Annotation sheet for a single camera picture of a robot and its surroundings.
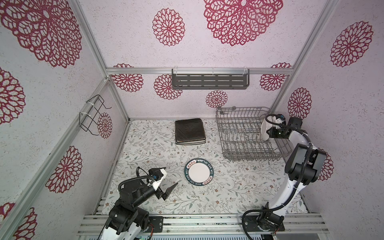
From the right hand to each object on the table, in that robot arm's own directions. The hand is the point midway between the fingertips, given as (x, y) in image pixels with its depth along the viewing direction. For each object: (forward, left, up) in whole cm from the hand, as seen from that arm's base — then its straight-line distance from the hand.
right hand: (271, 128), depth 98 cm
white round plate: (-27, +47, -10) cm, 55 cm away
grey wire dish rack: (+9, +16, -12) cm, 22 cm away
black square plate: (+4, +55, -8) cm, 55 cm away
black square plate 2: (-5, +58, -8) cm, 59 cm away
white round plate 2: (+7, 0, -9) cm, 11 cm away
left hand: (-39, +61, +6) cm, 72 cm away
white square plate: (-6, +54, -9) cm, 55 cm away
